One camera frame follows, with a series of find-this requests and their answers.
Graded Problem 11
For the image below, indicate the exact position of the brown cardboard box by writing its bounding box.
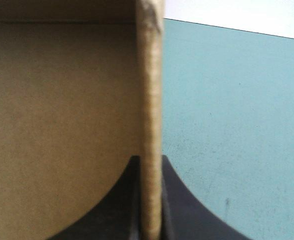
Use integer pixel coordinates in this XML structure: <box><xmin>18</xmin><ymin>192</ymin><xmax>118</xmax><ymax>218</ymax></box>
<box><xmin>0</xmin><ymin>0</ymin><xmax>166</xmax><ymax>240</ymax></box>

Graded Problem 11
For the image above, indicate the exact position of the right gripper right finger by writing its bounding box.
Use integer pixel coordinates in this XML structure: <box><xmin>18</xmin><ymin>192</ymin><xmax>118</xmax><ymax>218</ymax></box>
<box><xmin>159</xmin><ymin>154</ymin><xmax>250</xmax><ymax>240</ymax></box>

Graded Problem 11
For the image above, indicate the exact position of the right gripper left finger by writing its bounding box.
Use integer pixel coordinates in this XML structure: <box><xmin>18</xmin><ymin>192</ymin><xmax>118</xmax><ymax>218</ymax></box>
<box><xmin>46</xmin><ymin>155</ymin><xmax>143</xmax><ymax>240</ymax></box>

